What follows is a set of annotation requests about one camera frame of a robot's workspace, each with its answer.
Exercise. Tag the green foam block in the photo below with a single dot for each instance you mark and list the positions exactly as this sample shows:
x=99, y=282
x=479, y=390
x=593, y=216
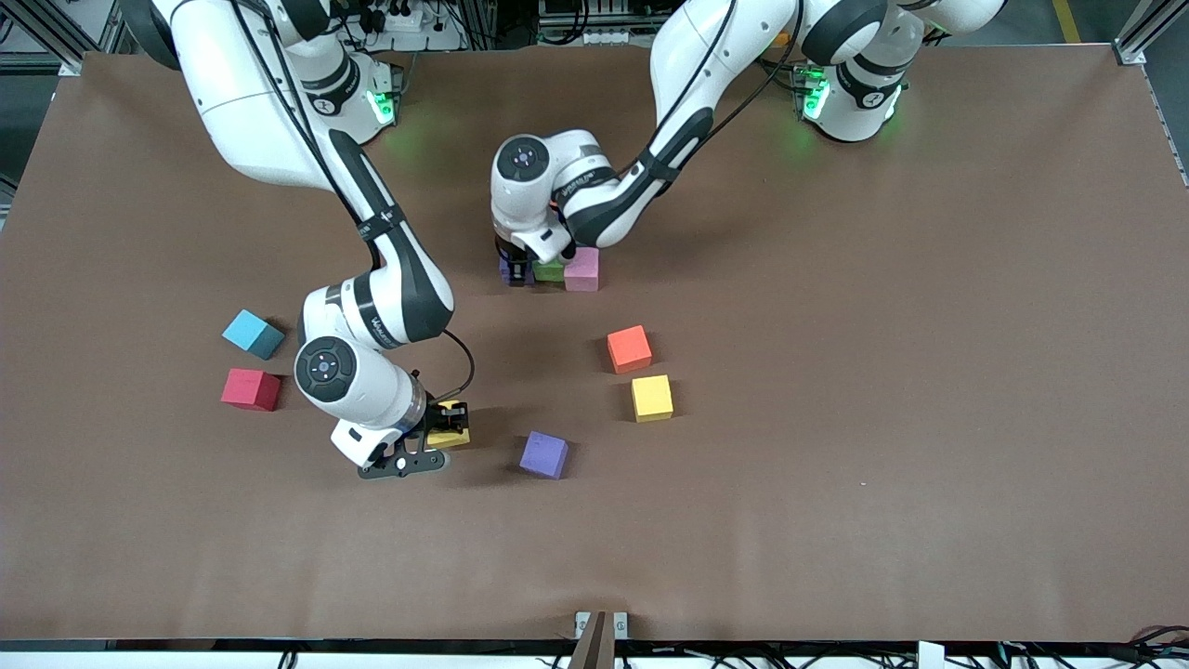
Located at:
x=550, y=272

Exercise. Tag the orange foam block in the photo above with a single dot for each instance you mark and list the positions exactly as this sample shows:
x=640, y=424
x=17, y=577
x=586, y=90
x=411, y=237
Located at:
x=629, y=348

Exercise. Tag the small white box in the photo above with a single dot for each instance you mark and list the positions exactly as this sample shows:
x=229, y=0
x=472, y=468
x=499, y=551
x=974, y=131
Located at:
x=931, y=655

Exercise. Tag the light blue foam block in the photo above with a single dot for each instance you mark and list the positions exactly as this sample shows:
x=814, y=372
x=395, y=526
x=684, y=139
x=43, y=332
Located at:
x=251, y=333

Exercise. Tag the yellow foam block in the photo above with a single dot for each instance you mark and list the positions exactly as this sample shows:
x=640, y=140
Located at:
x=652, y=398
x=449, y=439

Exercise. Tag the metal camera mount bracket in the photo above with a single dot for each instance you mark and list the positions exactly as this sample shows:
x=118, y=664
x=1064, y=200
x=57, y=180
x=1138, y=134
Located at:
x=601, y=641

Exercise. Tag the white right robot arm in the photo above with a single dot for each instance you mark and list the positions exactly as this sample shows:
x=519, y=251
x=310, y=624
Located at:
x=241, y=111

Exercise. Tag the red foam block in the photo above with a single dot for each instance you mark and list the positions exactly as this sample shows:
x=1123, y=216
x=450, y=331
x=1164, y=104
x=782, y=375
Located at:
x=249, y=388

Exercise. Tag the metal equipment rack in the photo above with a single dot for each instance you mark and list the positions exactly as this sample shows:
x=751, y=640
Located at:
x=604, y=23

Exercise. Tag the pink foam block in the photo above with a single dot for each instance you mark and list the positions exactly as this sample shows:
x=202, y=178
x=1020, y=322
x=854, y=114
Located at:
x=583, y=271

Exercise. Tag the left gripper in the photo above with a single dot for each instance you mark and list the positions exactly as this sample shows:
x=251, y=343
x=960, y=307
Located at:
x=507, y=255

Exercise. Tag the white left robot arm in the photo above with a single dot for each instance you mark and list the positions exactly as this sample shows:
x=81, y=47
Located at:
x=864, y=93

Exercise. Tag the brown table cover sheet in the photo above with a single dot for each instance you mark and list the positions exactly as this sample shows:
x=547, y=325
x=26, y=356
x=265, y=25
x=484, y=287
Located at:
x=836, y=465

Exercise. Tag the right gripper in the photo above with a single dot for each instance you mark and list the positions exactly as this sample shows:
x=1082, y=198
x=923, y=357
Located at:
x=437, y=420

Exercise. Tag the purple foam block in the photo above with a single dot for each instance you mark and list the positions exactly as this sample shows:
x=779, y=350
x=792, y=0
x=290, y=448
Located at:
x=543, y=454
x=529, y=275

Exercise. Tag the white power strip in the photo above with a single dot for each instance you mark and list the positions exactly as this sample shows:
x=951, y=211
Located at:
x=437, y=39

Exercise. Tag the aluminium frame profile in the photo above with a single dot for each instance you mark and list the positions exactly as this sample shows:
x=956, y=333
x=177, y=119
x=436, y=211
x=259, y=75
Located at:
x=42, y=28
x=1138, y=42

